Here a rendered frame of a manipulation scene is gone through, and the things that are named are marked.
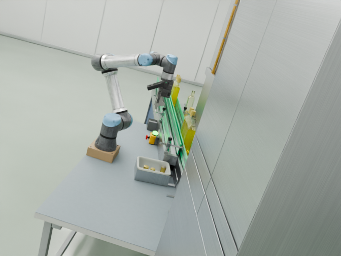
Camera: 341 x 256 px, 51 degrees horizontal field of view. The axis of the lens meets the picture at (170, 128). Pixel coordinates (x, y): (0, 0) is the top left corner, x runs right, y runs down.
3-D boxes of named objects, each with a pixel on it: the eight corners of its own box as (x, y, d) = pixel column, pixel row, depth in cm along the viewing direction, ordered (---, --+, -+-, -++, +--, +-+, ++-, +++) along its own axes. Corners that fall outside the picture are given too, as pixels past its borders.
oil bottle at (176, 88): (174, 106, 353) (182, 79, 343) (169, 104, 352) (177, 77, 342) (174, 104, 358) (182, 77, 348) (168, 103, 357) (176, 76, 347)
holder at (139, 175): (175, 188, 235) (178, 178, 232) (134, 180, 230) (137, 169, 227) (172, 174, 250) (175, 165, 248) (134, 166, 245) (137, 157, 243)
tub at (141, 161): (167, 186, 233) (171, 174, 230) (134, 179, 229) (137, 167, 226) (165, 172, 249) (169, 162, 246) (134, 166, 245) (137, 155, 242)
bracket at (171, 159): (175, 166, 249) (178, 157, 247) (162, 163, 248) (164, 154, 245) (174, 163, 253) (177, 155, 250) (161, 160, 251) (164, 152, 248)
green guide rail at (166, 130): (168, 152, 250) (171, 141, 247) (166, 152, 250) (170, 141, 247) (156, 83, 411) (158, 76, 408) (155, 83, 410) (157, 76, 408)
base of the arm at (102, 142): (91, 147, 241) (94, 133, 238) (98, 139, 255) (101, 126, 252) (112, 154, 240) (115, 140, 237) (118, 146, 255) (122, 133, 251)
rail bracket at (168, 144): (180, 157, 247) (185, 141, 243) (157, 152, 244) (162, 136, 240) (180, 155, 250) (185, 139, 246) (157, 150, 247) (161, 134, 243)
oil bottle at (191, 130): (188, 154, 258) (197, 127, 250) (180, 152, 257) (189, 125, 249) (187, 150, 263) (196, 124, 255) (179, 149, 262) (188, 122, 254)
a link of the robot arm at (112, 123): (96, 131, 241) (100, 113, 237) (107, 128, 253) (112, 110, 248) (110, 139, 237) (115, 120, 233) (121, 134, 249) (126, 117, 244)
